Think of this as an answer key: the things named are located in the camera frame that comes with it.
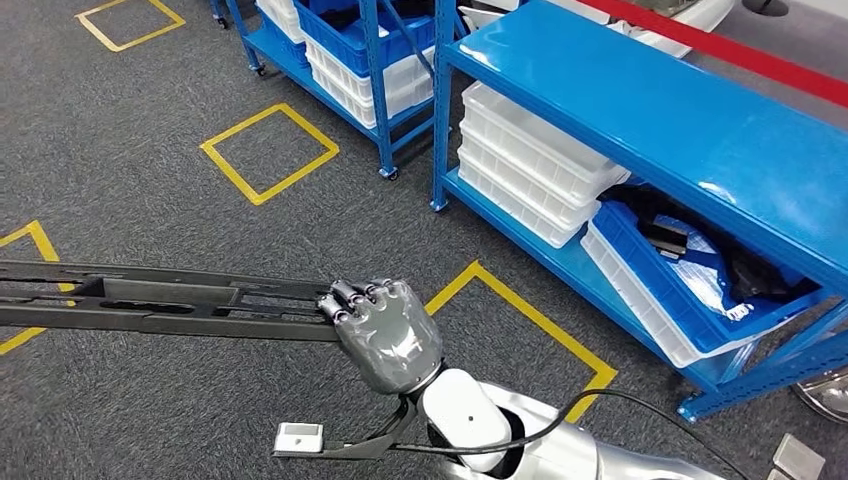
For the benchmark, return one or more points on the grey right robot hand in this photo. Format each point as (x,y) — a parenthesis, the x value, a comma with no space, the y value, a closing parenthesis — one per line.
(391,338)

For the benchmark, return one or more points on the long black plastic panel part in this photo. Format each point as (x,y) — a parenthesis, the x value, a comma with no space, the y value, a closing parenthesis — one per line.
(166,324)

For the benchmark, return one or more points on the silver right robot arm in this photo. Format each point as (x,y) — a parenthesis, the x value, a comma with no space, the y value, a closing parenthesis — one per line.
(464,414)

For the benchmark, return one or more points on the blue wheeled shelf rack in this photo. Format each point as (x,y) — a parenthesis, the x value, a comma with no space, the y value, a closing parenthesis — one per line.
(374,99)

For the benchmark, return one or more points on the black rectangular small part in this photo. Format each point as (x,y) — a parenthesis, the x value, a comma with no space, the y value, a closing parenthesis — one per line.
(667,240)

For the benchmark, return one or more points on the blue metal shelf rack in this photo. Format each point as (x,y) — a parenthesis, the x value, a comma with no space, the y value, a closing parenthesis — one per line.
(662,119)

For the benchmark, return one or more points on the black bulky small part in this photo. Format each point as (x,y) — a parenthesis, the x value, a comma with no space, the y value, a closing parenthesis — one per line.
(765,278)

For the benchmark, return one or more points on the yellow floor tape square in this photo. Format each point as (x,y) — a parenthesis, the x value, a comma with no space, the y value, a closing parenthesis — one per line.
(530,311)

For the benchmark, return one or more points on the white plastic tray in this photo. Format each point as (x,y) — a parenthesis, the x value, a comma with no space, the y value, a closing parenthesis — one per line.
(517,218)
(530,132)
(523,189)

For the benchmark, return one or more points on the white plastic bin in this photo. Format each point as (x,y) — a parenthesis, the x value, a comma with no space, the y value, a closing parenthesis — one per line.
(411,109)
(404,79)

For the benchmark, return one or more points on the blue plastic bin with parts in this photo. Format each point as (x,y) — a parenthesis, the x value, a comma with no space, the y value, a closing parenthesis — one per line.
(636,265)

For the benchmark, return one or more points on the clear plastic bag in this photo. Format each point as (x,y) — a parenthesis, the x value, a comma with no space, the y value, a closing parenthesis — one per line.
(712,278)

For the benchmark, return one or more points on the silver floor socket plate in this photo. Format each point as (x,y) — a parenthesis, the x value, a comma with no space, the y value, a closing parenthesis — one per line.
(775,475)
(798,458)

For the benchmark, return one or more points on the long red barrier belt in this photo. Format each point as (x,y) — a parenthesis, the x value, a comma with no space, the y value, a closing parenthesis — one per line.
(729,50)

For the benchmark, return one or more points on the black round floor base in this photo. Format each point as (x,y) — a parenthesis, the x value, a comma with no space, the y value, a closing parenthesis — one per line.
(765,6)

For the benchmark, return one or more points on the black camera bracket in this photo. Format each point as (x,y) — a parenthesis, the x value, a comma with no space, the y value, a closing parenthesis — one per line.
(378,447)

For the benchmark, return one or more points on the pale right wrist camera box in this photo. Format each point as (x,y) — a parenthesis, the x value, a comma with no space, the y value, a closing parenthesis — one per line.
(299,438)

